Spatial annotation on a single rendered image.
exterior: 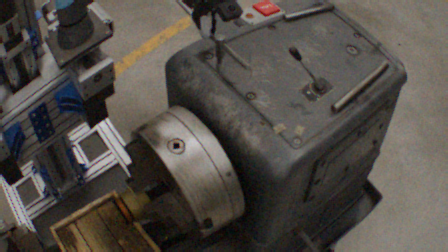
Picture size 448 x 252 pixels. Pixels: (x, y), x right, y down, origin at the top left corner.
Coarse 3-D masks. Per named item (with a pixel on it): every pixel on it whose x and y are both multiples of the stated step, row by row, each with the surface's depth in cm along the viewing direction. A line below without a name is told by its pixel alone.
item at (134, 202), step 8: (128, 192) 113; (144, 192) 114; (112, 200) 112; (120, 200) 112; (128, 200) 111; (136, 200) 111; (144, 200) 113; (120, 208) 110; (128, 208) 111; (136, 208) 111; (120, 216) 116; (128, 216) 110; (136, 216) 111; (144, 216) 113; (128, 224) 112
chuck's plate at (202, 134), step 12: (180, 108) 116; (180, 120) 112; (192, 120) 111; (192, 132) 109; (204, 132) 109; (204, 144) 108; (216, 144) 108; (216, 156) 108; (216, 168) 107; (228, 168) 108; (228, 180) 108; (228, 192) 109; (240, 192) 111; (240, 204) 113
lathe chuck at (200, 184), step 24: (168, 120) 113; (144, 144) 112; (168, 144) 108; (192, 144) 108; (168, 168) 104; (192, 168) 106; (192, 192) 105; (216, 192) 107; (192, 216) 109; (216, 216) 110
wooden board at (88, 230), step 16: (112, 192) 137; (96, 208) 135; (112, 208) 136; (64, 224) 129; (80, 224) 131; (96, 224) 131; (112, 224) 132; (64, 240) 126; (80, 240) 127; (96, 240) 128; (112, 240) 128; (128, 240) 129; (144, 240) 129
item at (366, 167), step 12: (372, 156) 150; (360, 168) 147; (372, 168) 156; (348, 180) 144; (360, 180) 157; (336, 192) 142; (348, 192) 155; (360, 192) 175; (324, 204) 140; (336, 204) 154; (348, 204) 171; (300, 216) 137; (312, 216) 145; (324, 216) 154; (336, 216) 169; (240, 228) 136; (312, 228) 157; (324, 228) 167; (252, 240) 133; (276, 240) 133; (288, 240) 147; (300, 240) 159
